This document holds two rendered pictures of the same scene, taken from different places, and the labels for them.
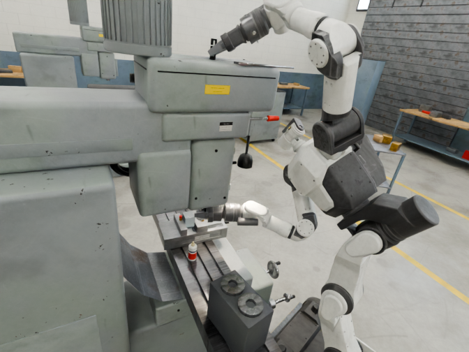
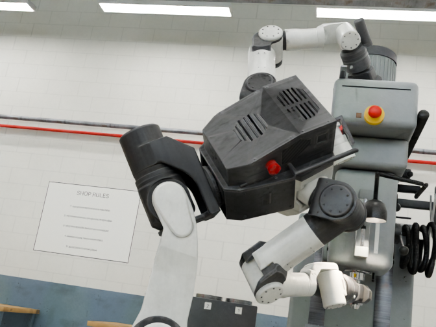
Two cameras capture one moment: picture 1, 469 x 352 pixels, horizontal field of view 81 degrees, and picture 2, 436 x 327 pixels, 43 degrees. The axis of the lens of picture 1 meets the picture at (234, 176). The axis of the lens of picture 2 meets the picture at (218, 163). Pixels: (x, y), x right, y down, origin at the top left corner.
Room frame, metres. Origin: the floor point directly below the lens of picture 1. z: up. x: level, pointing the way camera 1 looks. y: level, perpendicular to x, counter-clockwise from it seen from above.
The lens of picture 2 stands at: (1.93, -1.52, 1.10)
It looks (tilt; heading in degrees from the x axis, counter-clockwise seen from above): 15 degrees up; 133
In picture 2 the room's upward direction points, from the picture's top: 9 degrees clockwise
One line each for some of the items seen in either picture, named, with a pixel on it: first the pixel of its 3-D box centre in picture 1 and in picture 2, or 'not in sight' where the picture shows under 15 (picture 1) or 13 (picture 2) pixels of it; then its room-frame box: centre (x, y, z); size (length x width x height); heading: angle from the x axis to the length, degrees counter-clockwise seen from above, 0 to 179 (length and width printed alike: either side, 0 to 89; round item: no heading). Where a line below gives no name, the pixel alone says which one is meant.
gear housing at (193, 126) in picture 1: (197, 117); (365, 165); (1.03, 0.17, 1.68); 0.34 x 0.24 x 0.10; 121
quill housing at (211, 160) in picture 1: (203, 165); (361, 222); (1.05, 0.14, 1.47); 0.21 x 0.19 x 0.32; 31
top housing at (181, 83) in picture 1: (206, 82); (368, 127); (1.04, 0.15, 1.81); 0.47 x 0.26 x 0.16; 121
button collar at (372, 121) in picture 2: not in sight; (374, 115); (1.17, -0.06, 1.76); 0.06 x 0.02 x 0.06; 31
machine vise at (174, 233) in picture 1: (192, 227); not in sight; (1.20, 0.19, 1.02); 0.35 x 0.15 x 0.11; 119
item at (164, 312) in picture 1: (196, 275); not in sight; (1.05, 0.13, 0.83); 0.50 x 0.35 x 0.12; 121
